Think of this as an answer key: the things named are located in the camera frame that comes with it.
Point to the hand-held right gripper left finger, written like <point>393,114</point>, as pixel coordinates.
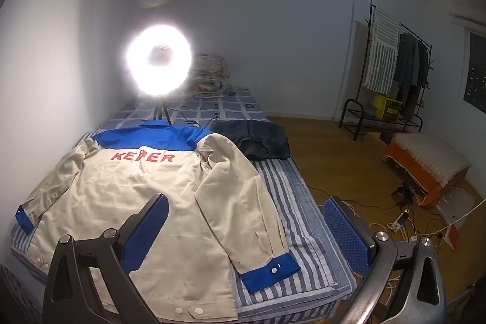
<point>146,233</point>

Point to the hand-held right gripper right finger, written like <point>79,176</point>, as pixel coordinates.
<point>347,236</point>

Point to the beige and blue jacket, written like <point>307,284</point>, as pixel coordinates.
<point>114,195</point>

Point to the dark blue clothes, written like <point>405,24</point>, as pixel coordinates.
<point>254,140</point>

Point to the dark hanging clothes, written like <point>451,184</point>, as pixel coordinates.
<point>408,69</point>

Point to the black clothes rack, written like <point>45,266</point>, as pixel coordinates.
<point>371,5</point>

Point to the blue striped blanket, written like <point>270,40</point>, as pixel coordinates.
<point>303,233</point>

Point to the white power strip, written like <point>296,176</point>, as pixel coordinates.
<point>398,221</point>

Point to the yellow crate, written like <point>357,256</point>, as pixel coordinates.
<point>389,107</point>

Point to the dark patterned cloth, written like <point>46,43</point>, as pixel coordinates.
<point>15,297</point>

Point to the blue checkered bed sheet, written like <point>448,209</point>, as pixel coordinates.
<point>227,107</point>

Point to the white striped towel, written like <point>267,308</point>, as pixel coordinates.
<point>381,50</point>

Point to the dark window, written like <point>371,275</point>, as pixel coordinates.
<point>476,69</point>

